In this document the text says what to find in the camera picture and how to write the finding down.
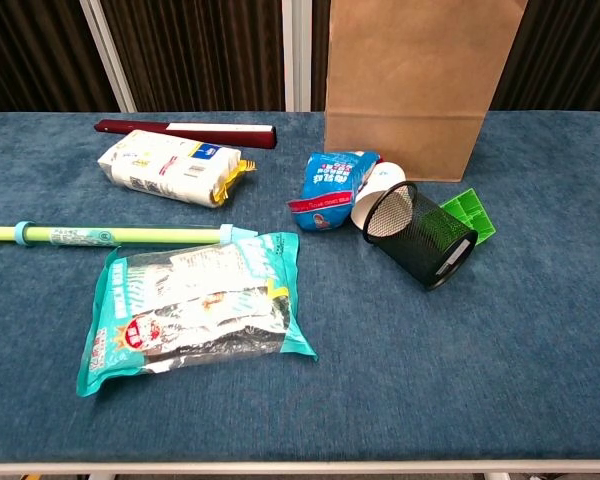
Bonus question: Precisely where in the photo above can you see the green pole with blue clips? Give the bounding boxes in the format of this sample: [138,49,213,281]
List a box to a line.
[0,220,259,248]

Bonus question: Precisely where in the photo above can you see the blue snack pouch red strip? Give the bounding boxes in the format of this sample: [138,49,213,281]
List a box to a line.
[286,149,381,232]

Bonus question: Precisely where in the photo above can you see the teal clear snack bag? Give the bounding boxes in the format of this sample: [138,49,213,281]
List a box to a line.
[75,230,319,399]

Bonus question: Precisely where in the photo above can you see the white paper cup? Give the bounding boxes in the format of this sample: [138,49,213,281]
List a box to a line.
[349,160,407,230]

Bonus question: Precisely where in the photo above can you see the slanted white frame post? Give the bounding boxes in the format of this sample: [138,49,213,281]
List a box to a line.
[78,0,138,114]

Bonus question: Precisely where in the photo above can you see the dark red long box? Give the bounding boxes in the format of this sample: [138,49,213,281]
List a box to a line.
[93,118,278,150]

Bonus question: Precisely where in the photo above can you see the black mesh pen holder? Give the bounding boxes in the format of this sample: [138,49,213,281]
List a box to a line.
[362,180,480,291]

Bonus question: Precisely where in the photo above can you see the brown paper bag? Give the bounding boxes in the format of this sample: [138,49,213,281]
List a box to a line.
[323,0,531,184]

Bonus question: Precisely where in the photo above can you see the upright white frame post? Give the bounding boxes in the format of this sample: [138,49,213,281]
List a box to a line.
[281,0,313,113]

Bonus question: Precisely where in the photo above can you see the white noodle package yellow ends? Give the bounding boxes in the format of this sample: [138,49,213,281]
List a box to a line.
[97,128,257,210]

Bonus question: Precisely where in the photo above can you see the white table frame rail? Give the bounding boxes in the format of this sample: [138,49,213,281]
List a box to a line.
[0,460,600,480]

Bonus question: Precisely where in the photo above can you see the green plastic divided tray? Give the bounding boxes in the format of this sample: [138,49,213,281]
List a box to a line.
[438,187,498,247]

